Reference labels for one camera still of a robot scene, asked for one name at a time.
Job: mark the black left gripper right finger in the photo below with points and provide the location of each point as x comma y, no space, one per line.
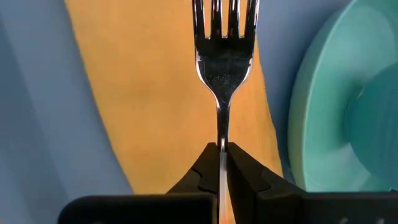
280,208

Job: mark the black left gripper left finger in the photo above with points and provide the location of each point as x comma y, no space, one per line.
140,208

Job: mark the teal bowl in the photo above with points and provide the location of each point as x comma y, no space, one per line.
323,109

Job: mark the yellow cloth napkin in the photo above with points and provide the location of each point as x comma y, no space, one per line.
149,93

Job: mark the blue plastic bowl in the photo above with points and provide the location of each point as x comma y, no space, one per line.
379,130

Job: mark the metal fork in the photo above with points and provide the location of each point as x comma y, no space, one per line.
224,68

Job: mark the light blue plastic tray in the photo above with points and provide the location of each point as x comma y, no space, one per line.
37,109

